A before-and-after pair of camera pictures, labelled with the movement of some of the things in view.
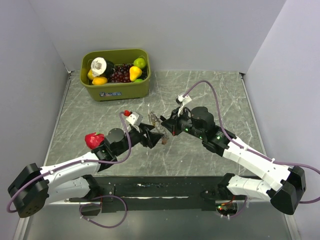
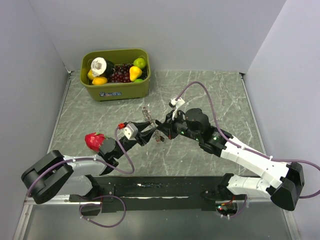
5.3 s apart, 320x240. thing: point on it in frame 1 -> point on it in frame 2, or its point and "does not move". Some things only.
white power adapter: (184, 100) -> (175, 104)
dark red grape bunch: (121, 73) does not move
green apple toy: (140, 62) does not move
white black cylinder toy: (100, 67) does not move
